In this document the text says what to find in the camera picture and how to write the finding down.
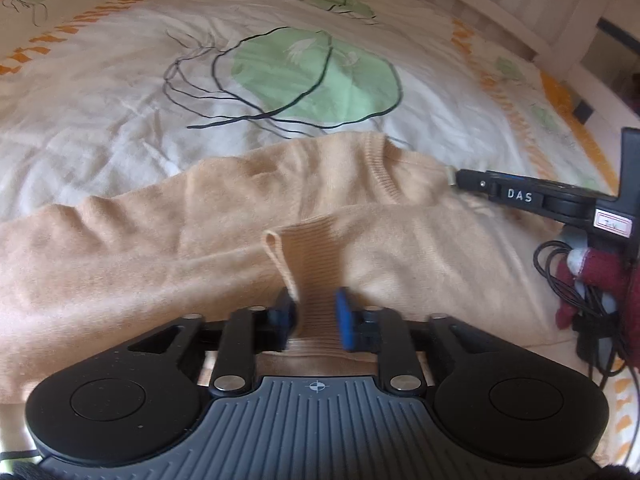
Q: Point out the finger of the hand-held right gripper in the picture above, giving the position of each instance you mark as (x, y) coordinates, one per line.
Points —
(515, 193)

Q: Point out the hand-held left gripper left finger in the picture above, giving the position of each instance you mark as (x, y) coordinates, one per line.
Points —
(286, 312)

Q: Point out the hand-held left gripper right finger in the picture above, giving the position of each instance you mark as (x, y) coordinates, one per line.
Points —
(343, 317)

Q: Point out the beige knit sweater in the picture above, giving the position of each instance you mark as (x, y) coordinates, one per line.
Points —
(150, 260)

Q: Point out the person's right hand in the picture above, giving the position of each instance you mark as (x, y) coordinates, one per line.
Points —
(602, 272)

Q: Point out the leaf print bed sheet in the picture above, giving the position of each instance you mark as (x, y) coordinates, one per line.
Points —
(125, 85)

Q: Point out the white bed frame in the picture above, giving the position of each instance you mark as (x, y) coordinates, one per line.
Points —
(540, 5)

